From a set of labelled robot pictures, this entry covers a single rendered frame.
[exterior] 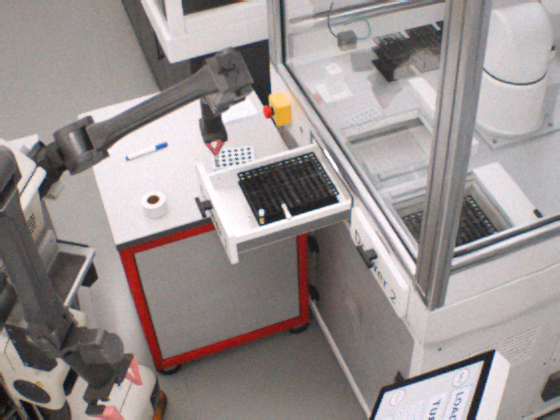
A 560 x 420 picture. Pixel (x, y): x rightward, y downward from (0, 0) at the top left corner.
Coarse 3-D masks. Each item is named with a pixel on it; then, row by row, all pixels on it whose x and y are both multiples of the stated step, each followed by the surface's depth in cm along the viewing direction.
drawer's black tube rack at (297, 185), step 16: (288, 160) 216; (304, 160) 216; (256, 176) 213; (272, 176) 213; (288, 176) 213; (304, 176) 213; (320, 176) 211; (256, 192) 208; (272, 192) 208; (288, 192) 208; (304, 192) 208; (320, 192) 208; (336, 192) 207; (256, 208) 209; (272, 208) 207; (288, 208) 204; (304, 208) 207
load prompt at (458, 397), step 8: (472, 384) 133; (456, 392) 136; (464, 392) 134; (456, 400) 134; (464, 400) 132; (448, 408) 134; (456, 408) 132; (464, 408) 130; (448, 416) 132; (456, 416) 131
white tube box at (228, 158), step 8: (224, 152) 235; (232, 152) 235; (240, 152) 235; (248, 152) 235; (224, 160) 233; (232, 160) 233; (240, 160) 232; (248, 160) 232; (216, 168) 230; (224, 168) 230
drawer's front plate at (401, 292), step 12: (360, 216) 197; (360, 228) 197; (360, 240) 200; (372, 240) 191; (384, 252) 188; (384, 264) 187; (384, 276) 190; (396, 276) 183; (384, 288) 192; (396, 288) 184; (408, 288) 181; (396, 300) 186; (396, 312) 188
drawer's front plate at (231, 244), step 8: (200, 168) 211; (200, 176) 210; (208, 176) 209; (208, 184) 207; (200, 192) 220; (208, 192) 205; (216, 200) 203; (216, 208) 201; (216, 216) 203; (224, 216) 199; (224, 224) 197; (224, 232) 198; (232, 232) 195; (224, 240) 203; (232, 240) 195; (232, 248) 197; (232, 256) 199
